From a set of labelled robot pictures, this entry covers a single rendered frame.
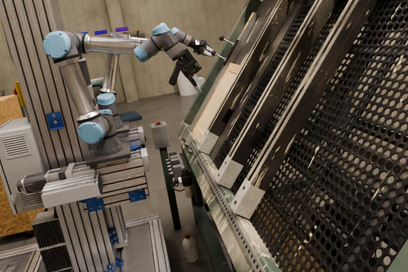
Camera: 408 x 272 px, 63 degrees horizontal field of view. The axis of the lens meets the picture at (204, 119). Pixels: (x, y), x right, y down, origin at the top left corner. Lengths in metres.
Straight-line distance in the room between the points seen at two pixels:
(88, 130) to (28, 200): 0.65
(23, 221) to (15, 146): 1.53
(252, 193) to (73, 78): 0.94
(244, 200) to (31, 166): 1.22
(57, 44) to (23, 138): 0.61
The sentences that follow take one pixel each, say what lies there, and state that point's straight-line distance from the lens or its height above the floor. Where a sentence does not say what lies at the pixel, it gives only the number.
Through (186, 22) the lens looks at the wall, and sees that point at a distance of 9.24.
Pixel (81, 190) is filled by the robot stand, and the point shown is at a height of 0.93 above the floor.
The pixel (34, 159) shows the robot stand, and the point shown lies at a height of 1.05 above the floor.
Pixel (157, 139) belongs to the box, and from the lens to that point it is 2.61.
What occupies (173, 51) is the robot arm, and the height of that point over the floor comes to 1.52.
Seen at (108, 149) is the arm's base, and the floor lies 1.07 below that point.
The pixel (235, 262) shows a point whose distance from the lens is 1.23.
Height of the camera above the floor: 1.60
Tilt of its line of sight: 15 degrees down
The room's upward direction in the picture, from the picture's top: 8 degrees counter-clockwise
